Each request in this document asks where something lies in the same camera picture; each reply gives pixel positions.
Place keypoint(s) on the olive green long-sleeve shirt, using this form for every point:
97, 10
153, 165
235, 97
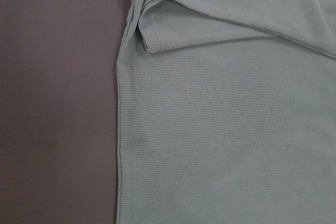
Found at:
226, 112

